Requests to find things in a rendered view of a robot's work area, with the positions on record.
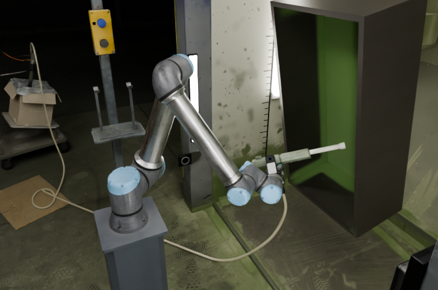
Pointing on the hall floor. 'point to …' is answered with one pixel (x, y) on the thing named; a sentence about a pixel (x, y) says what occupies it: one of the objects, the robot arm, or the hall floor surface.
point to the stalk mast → (109, 92)
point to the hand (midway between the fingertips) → (276, 164)
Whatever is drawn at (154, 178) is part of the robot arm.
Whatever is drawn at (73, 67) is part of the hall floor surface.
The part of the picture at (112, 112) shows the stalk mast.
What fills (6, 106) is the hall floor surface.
